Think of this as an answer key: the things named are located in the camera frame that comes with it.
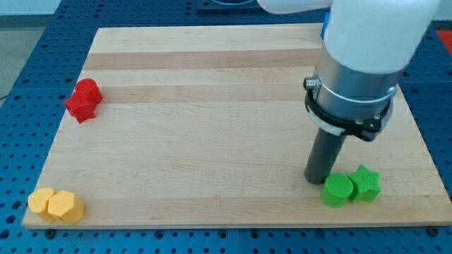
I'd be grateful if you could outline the green star block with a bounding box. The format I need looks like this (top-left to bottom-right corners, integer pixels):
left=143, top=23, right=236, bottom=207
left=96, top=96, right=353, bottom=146
left=347, top=164, right=381, bottom=202

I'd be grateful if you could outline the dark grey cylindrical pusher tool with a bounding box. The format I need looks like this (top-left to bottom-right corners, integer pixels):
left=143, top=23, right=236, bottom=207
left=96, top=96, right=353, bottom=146
left=304, top=128, right=346, bottom=185

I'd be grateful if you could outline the green cylinder block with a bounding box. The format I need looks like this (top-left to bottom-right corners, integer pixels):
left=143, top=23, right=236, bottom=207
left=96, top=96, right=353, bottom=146
left=321, top=174, right=354, bottom=208

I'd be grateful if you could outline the yellow pentagon block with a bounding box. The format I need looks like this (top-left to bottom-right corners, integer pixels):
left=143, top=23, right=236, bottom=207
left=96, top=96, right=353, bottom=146
left=28, top=187, right=56, bottom=222

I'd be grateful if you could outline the wooden board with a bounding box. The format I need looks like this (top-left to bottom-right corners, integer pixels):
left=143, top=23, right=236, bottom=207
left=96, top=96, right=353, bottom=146
left=37, top=23, right=451, bottom=229

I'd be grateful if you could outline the yellow hexagon block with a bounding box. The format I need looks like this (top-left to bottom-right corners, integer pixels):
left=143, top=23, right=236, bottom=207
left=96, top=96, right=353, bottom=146
left=47, top=190, right=84, bottom=225

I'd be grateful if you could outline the red star block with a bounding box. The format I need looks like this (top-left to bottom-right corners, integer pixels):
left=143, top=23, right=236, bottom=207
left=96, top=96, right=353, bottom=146
left=64, top=92, right=97, bottom=123

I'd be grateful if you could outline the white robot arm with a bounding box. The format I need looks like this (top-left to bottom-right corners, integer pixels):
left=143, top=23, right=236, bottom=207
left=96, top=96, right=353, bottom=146
left=258, top=0, right=440, bottom=141

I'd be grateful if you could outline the red cylinder block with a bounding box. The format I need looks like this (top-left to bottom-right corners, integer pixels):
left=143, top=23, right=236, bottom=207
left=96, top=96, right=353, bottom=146
left=75, top=78, right=103, bottom=105

